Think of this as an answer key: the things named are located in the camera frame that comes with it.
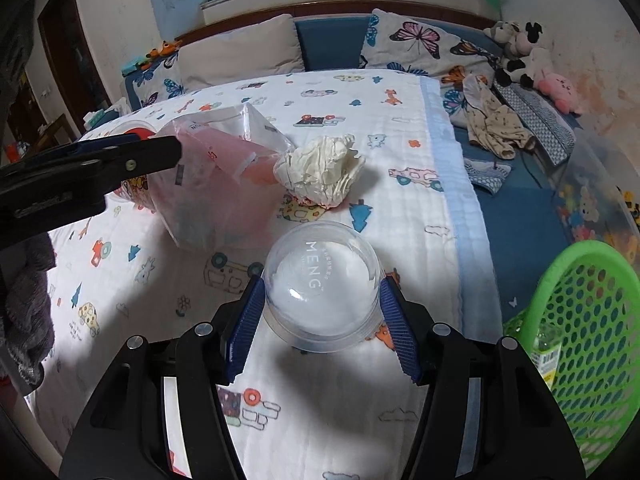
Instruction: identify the red instant noodle cup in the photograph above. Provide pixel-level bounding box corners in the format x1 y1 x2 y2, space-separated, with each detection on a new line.
102 120 165 211

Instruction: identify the pink clear plastic bag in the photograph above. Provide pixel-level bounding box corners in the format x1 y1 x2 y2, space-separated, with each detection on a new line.
150 104 294 252

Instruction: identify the white paper ball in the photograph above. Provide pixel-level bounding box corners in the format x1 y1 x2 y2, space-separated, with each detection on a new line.
273 134 366 209

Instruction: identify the plastic bottle in basket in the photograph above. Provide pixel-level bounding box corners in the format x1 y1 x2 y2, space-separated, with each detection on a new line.
530 320 563 389

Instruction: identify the green plastic mesh basket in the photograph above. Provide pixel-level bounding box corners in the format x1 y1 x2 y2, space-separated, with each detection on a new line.
503 240 639 476

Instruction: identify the printed white table blanket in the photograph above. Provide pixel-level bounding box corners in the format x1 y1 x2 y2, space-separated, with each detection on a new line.
27 70 500 479

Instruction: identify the orange plush toy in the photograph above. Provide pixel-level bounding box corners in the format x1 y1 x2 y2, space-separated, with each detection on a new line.
137 40 181 70

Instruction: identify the clear plastic toy bin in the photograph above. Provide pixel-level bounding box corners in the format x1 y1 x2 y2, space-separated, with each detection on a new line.
552 130 639 269

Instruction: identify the beige cushion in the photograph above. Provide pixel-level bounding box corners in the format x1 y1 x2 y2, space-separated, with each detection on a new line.
178 14 305 90

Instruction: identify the grey patterned cloth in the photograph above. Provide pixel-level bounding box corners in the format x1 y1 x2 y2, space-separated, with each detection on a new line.
495 84 576 166

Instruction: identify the beige crumpled clothing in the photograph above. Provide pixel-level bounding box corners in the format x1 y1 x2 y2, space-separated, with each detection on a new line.
462 75 536 160

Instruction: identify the blue sofa cushion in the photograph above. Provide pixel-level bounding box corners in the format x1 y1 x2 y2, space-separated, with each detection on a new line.
294 14 369 72

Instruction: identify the pink plush toy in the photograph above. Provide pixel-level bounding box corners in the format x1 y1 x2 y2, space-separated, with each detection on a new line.
537 70 584 116

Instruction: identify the black white plush cow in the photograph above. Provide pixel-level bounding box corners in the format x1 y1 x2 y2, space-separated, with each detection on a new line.
495 22 553 89

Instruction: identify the butterfly print pillow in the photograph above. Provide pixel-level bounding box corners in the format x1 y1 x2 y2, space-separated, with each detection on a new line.
360 9 499 128

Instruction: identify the grey plush toy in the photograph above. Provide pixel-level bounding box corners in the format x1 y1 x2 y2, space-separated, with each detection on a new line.
483 21 520 46

